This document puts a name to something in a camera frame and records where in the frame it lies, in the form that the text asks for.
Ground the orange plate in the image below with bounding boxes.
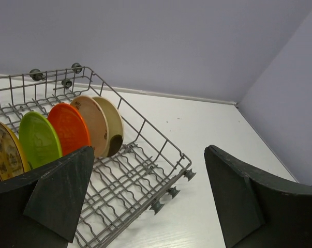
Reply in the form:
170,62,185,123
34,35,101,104
48,103,91,156

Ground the cream plate with black spot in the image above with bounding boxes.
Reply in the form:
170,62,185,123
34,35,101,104
93,96,125,158

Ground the cream floral plate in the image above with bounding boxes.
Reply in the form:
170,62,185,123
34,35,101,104
70,95,109,157

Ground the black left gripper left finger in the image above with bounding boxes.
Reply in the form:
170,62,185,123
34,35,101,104
0,146,94,247

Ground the grey wire dish rack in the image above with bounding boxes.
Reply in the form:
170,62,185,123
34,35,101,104
0,63,194,247

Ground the lime green plate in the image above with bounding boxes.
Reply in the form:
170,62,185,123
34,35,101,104
19,111,63,169

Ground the yellow patterned plate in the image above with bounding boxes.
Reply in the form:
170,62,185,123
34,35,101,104
0,122,31,181

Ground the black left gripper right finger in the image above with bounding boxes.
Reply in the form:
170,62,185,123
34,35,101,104
204,145,312,247

